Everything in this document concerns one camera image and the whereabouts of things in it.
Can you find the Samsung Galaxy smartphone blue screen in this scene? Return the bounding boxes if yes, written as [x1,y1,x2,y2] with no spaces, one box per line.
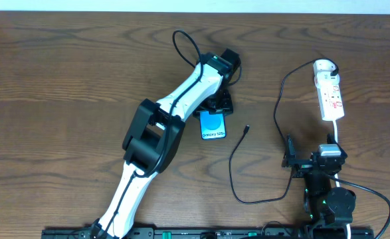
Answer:
[199,111,227,140]

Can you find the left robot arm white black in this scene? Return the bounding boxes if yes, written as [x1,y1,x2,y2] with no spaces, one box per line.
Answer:
[90,49,241,238]

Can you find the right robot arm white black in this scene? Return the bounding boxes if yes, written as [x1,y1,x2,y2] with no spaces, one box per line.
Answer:
[282,134,356,238]

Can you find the white USB charger plug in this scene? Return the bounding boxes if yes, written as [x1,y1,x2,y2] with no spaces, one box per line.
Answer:
[314,71,340,89]

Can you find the white power strip red switches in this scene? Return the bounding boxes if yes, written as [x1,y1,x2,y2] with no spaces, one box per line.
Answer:
[313,59,344,121]

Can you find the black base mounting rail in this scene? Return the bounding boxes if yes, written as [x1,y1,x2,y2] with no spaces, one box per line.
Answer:
[41,226,375,239]

